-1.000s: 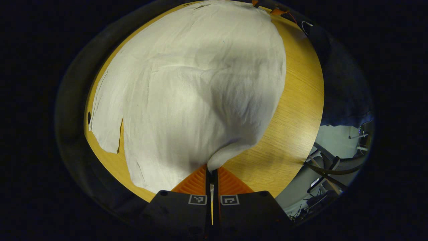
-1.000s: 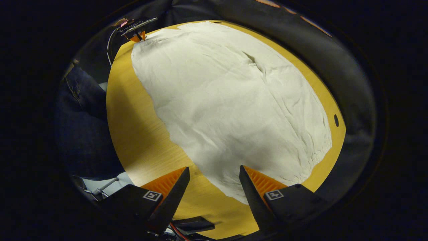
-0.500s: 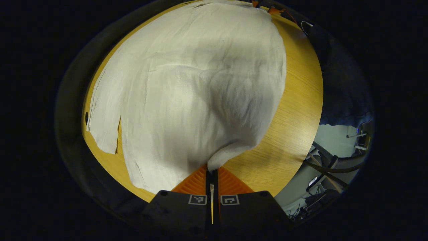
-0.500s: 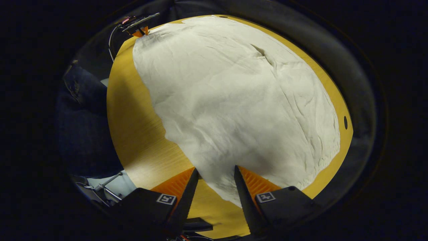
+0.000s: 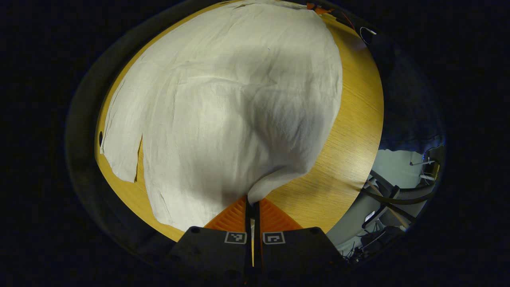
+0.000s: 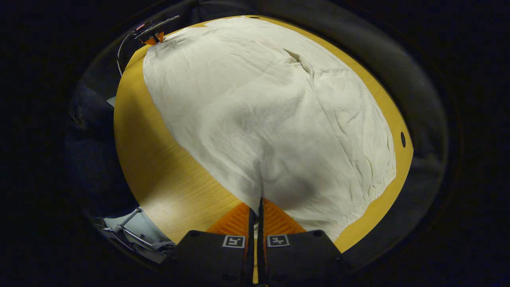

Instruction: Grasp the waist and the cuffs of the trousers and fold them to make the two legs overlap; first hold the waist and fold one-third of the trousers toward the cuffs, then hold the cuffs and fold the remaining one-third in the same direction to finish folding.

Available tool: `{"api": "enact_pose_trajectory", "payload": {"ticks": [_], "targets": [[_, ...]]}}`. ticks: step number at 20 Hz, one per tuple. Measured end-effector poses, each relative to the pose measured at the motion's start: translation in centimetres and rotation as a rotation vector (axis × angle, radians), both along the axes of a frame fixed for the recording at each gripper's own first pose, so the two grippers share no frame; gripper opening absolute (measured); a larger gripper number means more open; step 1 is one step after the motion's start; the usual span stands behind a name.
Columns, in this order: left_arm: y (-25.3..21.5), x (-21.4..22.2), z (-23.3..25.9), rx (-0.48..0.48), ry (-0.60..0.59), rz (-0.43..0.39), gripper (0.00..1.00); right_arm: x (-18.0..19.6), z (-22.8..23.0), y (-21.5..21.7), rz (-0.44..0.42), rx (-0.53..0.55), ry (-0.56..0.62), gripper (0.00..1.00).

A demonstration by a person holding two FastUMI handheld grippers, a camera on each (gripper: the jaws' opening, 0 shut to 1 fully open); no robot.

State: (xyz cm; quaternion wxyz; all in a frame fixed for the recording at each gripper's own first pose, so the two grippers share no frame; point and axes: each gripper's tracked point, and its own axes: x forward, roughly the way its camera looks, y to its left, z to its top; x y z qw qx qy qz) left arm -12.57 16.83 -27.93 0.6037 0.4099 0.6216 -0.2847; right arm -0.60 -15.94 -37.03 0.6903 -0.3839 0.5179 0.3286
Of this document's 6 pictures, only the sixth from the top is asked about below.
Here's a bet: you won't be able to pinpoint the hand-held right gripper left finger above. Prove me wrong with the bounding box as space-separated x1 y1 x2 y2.
171 201 256 285

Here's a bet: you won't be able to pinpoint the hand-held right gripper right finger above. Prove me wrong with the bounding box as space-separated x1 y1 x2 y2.
258 197 353 285

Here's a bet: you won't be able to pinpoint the white jeans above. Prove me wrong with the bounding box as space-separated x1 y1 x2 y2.
142 16 397 242

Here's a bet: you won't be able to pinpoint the person's dark clothing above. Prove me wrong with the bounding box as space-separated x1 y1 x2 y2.
66 82 134 218

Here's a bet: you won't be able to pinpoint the thin black cable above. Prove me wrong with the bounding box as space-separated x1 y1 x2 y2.
117 31 138 77

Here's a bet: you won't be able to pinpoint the grey metal frame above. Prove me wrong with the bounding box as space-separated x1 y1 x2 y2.
96 206 176 263

